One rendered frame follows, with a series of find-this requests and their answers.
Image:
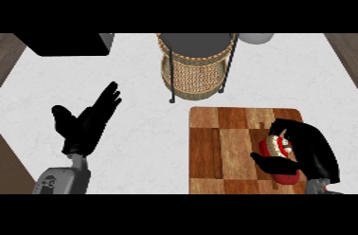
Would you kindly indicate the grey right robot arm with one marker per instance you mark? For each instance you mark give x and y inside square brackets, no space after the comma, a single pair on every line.
[321,186]

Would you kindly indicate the black appliance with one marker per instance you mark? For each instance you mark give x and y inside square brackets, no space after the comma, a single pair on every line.
[65,44]

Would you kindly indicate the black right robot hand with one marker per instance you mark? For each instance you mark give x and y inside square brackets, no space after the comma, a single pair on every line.
[312,150]

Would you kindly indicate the wicker tiered basket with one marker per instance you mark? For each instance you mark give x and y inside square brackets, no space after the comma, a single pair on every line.
[197,65]

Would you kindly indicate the wooden checkered cutting board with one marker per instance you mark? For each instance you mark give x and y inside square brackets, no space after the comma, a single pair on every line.
[233,150]

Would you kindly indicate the red cupcake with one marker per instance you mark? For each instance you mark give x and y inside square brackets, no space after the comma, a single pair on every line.
[279,159]

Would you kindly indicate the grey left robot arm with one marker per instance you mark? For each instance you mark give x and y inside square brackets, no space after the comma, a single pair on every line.
[62,178]

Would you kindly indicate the pale grey round object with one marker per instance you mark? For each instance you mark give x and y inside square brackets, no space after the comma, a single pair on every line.
[255,38]

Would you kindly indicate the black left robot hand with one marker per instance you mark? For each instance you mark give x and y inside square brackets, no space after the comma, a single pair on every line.
[88,125]

